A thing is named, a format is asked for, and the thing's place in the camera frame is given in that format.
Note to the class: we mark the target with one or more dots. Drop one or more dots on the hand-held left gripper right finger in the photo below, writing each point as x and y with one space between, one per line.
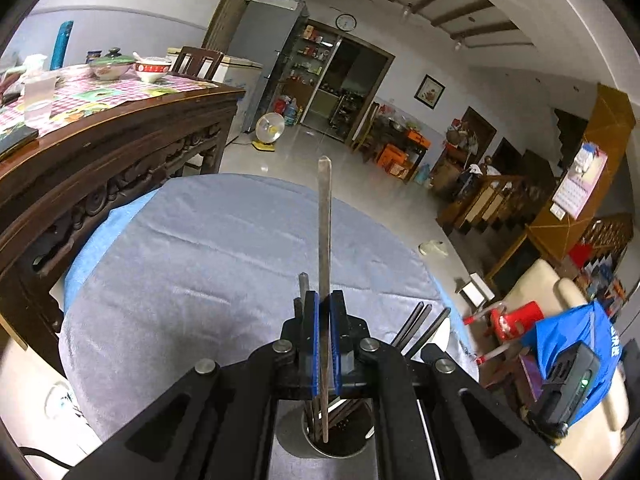
334 345

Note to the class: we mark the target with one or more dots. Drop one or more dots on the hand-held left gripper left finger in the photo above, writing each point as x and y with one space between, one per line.
312 345

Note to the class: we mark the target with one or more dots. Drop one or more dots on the dark metal chopstick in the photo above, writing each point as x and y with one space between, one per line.
303 290
324 220
412 320
421 322
435 327

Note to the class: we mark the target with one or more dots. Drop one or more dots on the metal utensil holder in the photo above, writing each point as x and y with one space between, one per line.
352 440

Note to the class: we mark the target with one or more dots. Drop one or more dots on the blue jacket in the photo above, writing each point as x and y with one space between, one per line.
595 355

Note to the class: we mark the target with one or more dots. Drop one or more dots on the red plastic stool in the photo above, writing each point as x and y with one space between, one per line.
515 320

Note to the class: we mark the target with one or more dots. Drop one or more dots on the cream sofa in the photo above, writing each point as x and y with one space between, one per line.
545 280

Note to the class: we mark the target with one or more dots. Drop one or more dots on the grey towel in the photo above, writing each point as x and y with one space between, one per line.
200 285

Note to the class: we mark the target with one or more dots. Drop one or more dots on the small white box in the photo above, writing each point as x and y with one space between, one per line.
472 290

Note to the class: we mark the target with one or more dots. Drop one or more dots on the white slipper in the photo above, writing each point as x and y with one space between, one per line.
434 248

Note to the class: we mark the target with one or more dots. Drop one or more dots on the orange box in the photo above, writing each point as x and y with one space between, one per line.
392 160

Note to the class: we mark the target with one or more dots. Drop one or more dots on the wooden stair railing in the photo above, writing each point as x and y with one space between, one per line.
495 195

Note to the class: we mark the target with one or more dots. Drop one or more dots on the small floor fan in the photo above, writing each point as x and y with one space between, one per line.
270 130

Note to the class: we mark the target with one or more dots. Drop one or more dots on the blue table cover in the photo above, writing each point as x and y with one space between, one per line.
110 230

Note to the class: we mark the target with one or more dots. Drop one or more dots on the blue water bottles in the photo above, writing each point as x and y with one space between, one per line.
289 112

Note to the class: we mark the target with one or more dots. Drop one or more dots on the wooden panel cabinet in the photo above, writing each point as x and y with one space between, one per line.
605 125

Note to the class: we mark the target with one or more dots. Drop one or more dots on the white chest freezer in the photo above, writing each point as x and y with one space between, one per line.
242 90

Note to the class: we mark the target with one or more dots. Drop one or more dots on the glass door shelf cabinet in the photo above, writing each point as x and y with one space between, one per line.
312 70

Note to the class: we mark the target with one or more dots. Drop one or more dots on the carved dark wooden table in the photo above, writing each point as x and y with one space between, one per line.
100 160

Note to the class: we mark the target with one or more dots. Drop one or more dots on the grey refrigerator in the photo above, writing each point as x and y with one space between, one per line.
265 60

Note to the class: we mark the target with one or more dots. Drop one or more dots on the wooden chair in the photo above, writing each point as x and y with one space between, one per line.
197 62

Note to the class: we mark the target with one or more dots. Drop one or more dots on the red and white bowl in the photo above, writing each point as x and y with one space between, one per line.
152 71

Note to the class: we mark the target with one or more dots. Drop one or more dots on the checkered tablecloth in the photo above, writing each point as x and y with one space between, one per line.
100 95

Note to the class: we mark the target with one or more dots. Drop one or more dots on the green lidded bowl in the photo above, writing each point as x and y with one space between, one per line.
111 65

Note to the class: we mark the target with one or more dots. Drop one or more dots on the flat black object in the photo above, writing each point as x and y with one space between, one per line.
17 140

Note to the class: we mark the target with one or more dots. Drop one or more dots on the clear plastic jug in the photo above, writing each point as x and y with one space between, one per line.
40 95

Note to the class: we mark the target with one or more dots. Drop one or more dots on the blue bottle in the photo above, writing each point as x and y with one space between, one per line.
61 45

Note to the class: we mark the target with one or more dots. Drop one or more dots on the wall calendar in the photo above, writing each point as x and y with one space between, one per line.
580 180

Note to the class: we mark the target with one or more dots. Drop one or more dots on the framed wall picture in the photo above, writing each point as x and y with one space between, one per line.
429 91

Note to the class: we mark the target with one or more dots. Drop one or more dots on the round wall clock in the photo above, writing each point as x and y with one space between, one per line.
346 22

